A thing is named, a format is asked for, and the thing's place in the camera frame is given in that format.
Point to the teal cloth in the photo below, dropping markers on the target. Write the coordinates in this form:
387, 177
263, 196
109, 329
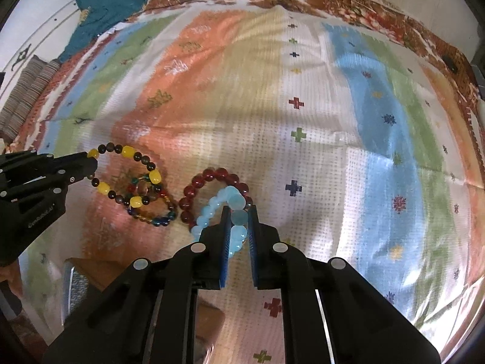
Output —
106, 3

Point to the striped cushion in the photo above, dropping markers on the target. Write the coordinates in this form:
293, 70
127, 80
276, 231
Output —
26, 91

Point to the colourful printed blanket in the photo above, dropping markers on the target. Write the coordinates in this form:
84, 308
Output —
265, 121

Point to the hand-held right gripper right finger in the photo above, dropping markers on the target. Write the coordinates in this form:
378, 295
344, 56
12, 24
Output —
253, 242

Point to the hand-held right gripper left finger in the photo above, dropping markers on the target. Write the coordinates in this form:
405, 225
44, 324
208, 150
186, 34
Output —
226, 237

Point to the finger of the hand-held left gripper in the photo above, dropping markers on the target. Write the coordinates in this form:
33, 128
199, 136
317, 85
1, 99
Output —
75, 160
75, 177

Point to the small black object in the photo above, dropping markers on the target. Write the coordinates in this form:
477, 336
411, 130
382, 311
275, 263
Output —
451, 63

